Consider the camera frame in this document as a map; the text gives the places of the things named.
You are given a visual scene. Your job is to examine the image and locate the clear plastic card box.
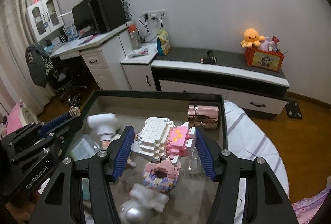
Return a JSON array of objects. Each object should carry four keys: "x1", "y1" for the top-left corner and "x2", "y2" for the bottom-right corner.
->
[{"x1": 69, "y1": 134, "x2": 101, "y2": 161}]

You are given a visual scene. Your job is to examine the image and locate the black hair claw clip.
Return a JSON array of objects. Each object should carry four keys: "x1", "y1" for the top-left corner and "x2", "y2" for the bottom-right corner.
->
[{"x1": 68, "y1": 95, "x2": 81, "y2": 117}]

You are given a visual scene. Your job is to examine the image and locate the clear glass bottle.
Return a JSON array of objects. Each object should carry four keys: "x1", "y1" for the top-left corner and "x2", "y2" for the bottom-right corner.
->
[{"x1": 188, "y1": 147, "x2": 204, "y2": 175}]

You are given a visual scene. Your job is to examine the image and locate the rose gold metal canister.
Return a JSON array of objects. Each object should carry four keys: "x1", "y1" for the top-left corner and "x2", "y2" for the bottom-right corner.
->
[{"x1": 188, "y1": 105, "x2": 219, "y2": 130}]

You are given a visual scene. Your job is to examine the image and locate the pink white block house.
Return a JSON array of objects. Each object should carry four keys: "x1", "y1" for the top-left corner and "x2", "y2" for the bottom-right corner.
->
[{"x1": 131, "y1": 117, "x2": 196, "y2": 164}]

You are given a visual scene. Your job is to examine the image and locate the pig girl figurine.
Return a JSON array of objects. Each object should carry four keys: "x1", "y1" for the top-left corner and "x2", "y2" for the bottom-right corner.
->
[{"x1": 100, "y1": 134, "x2": 136, "y2": 168}]

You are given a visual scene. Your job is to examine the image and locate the pink bedding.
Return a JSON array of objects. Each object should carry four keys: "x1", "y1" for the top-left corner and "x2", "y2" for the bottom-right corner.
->
[{"x1": 292, "y1": 185, "x2": 330, "y2": 224}]

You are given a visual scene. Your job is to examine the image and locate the beige curtain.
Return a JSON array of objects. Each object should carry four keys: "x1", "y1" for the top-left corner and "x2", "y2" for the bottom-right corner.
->
[{"x1": 1, "y1": 0, "x2": 48, "y2": 115}]

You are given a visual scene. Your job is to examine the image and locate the white spray nozzle head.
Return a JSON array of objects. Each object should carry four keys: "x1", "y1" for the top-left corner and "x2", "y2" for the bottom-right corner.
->
[{"x1": 87, "y1": 113, "x2": 119, "y2": 142}]

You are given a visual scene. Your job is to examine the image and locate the striped white tablecloth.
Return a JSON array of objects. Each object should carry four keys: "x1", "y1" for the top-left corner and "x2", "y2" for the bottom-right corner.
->
[{"x1": 224, "y1": 100, "x2": 289, "y2": 194}]

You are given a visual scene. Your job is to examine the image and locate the black office chair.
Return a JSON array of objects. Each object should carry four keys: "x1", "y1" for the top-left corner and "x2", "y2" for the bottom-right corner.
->
[{"x1": 47, "y1": 68, "x2": 88, "y2": 105}]

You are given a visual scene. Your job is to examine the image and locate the dark hanging jacket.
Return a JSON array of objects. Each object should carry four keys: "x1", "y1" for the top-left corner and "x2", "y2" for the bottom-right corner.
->
[{"x1": 25, "y1": 43, "x2": 55, "y2": 88}]

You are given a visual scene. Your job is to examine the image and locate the white astronaut figure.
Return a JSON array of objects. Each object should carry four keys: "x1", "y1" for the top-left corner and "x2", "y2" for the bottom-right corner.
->
[{"x1": 118, "y1": 184, "x2": 169, "y2": 223}]

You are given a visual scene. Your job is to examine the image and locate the black floor scale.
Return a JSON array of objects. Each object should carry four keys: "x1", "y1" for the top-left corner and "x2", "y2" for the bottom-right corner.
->
[{"x1": 285, "y1": 100, "x2": 302, "y2": 119}]

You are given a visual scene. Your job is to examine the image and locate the pink donut block model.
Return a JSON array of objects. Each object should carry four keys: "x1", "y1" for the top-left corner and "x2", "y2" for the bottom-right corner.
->
[{"x1": 143, "y1": 158, "x2": 182, "y2": 193}]

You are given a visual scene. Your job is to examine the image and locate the pink black storage box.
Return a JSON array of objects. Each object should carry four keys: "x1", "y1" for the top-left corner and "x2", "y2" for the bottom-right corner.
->
[{"x1": 38, "y1": 89, "x2": 228, "y2": 224}]

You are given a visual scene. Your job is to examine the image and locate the white desk with drawers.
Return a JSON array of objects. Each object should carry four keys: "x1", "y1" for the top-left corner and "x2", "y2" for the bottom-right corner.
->
[{"x1": 50, "y1": 21, "x2": 132, "y2": 91}]

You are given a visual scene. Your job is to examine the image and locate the small white side cabinet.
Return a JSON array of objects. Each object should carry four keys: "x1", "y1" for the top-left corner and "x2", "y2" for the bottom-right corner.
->
[{"x1": 121, "y1": 43, "x2": 158, "y2": 91}]

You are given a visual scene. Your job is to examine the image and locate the black computer monitor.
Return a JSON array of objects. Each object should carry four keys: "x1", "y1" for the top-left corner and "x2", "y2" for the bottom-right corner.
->
[{"x1": 72, "y1": 0, "x2": 96, "y2": 33}]

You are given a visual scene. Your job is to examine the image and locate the black white tv cabinet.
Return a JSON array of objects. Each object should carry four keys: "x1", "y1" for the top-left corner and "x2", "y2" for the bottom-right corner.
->
[{"x1": 150, "y1": 48, "x2": 289, "y2": 115}]

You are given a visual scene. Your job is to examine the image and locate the orange cap water bottle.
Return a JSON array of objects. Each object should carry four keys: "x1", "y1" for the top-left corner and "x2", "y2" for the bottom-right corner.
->
[{"x1": 128, "y1": 24, "x2": 142, "y2": 50}]

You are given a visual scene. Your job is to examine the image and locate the orange toy storage box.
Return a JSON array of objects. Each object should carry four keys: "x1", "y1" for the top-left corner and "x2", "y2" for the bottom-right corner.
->
[{"x1": 245, "y1": 48, "x2": 284, "y2": 72}]

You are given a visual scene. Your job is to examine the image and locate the black computer tower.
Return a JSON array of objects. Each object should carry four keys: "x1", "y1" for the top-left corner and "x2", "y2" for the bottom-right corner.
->
[{"x1": 90, "y1": 0, "x2": 127, "y2": 34}]

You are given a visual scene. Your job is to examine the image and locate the black massage gun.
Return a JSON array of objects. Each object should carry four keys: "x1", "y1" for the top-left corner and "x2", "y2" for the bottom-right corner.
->
[{"x1": 200, "y1": 50, "x2": 217, "y2": 64}]

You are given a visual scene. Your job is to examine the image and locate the yellow blue snack bag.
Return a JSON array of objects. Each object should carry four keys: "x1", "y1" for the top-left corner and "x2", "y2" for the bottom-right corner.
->
[{"x1": 157, "y1": 28, "x2": 171, "y2": 56}]

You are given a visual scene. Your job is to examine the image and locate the orange octopus plush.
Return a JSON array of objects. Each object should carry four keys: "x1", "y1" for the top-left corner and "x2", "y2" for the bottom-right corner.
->
[{"x1": 241, "y1": 28, "x2": 265, "y2": 48}]

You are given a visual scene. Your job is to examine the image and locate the white wall cabinet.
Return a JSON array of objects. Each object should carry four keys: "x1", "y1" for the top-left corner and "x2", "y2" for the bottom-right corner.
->
[{"x1": 27, "y1": 0, "x2": 64, "y2": 41}]

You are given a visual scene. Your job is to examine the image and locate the white wall power strip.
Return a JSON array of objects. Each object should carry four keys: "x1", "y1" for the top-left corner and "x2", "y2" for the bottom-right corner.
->
[{"x1": 143, "y1": 9, "x2": 167, "y2": 19}]

